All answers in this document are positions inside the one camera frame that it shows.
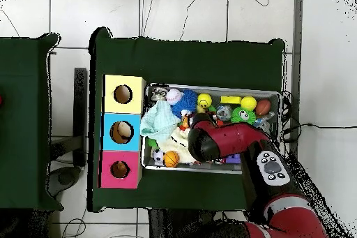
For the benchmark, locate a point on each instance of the mint green cloth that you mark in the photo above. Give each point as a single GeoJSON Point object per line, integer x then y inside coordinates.
{"type": "Point", "coordinates": [159, 122]}

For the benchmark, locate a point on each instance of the yellow plush toy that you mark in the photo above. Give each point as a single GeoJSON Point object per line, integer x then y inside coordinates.
{"type": "Point", "coordinates": [200, 109]}

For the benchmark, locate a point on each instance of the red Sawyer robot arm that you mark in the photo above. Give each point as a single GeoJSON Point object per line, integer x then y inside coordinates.
{"type": "Point", "coordinates": [237, 137]}

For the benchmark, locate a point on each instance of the shallow metal mesh bin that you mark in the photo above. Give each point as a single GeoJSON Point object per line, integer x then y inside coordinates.
{"type": "Point", "coordinates": [216, 97]}

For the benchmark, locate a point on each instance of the wooden box with three holes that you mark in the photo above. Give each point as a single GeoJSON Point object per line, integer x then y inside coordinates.
{"type": "Point", "coordinates": [111, 106]}

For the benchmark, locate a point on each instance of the blue fuzzy ball with eyes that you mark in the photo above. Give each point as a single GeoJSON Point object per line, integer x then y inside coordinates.
{"type": "Point", "coordinates": [188, 101]}

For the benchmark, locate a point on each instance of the white baseball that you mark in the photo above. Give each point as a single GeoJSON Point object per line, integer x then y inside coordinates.
{"type": "Point", "coordinates": [173, 97]}

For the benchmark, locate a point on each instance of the cream cloth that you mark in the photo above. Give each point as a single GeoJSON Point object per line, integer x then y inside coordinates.
{"type": "Point", "coordinates": [175, 144]}

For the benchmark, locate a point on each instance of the yellow smiley ball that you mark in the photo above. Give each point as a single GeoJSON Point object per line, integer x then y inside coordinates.
{"type": "Point", "coordinates": [204, 100]}

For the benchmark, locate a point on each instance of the small orange basketball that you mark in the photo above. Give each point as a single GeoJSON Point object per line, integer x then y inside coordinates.
{"type": "Point", "coordinates": [171, 159]}

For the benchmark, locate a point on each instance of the small soccer ball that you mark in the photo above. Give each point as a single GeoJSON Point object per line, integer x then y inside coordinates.
{"type": "Point", "coordinates": [159, 155]}

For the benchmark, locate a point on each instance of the dark green tablecloth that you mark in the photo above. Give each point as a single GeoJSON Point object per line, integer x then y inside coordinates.
{"type": "Point", "coordinates": [22, 109]}
{"type": "Point", "coordinates": [195, 62]}

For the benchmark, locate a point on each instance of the green fuzzy ball with eyes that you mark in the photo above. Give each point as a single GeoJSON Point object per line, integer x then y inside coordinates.
{"type": "Point", "coordinates": [243, 114]}

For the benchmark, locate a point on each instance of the small brown football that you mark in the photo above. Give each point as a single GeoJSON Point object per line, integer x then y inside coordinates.
{"type": "Point", "coordinates": [263, 106]}

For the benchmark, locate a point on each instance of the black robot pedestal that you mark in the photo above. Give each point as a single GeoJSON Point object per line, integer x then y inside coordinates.
{"type": "Point", "coordinates": [157, 226]}

